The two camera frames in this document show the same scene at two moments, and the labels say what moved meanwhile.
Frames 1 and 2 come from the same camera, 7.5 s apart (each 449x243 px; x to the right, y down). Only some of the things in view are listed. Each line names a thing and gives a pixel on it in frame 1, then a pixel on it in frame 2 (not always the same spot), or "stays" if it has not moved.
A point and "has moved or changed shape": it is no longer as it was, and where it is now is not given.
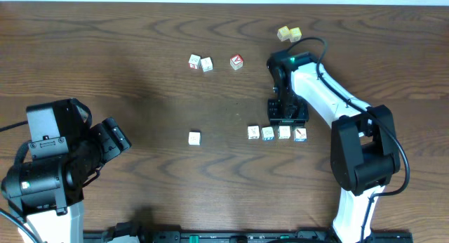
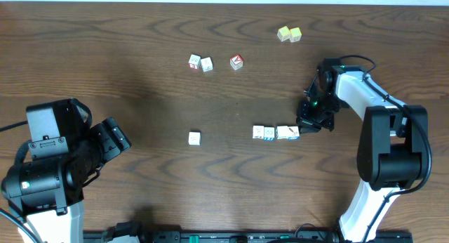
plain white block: (284, 132) stays
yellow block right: (295, 34) stays
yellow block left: (283, 33) stays
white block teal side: (194, 138) stays
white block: (253, 132) has moved or changed shape
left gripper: (114, 138) stays
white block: (267, 133) stays
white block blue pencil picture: (300, 135) has moved or changed shape
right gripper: (276, 119) → (307, 124)
